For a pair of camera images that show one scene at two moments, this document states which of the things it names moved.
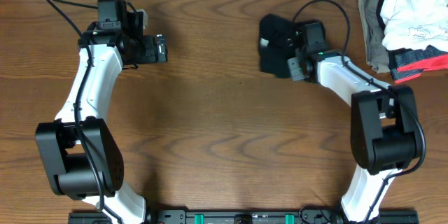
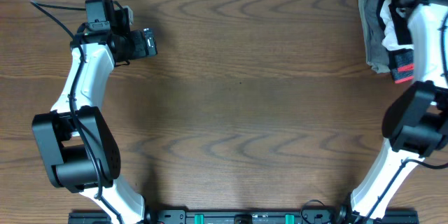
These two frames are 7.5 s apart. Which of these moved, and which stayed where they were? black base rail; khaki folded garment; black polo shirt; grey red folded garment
Moved: black polo shirt
Stayed: grey red folded garment; khaki folded garment; black base rail
